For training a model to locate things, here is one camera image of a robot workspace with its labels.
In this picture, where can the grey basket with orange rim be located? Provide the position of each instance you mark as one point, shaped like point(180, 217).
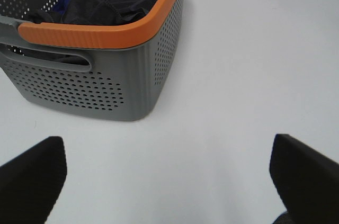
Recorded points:
point(104, 72)

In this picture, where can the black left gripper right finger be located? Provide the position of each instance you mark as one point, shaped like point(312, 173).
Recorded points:
point(306, 182)

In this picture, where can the blue cloth in basket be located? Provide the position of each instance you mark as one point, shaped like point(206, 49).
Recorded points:
point(61, 6)

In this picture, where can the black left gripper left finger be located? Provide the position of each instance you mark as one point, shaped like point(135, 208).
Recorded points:
point(32, 182)

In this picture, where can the dark grey towel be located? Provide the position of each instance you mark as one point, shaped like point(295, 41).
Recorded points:
point(95, 12)

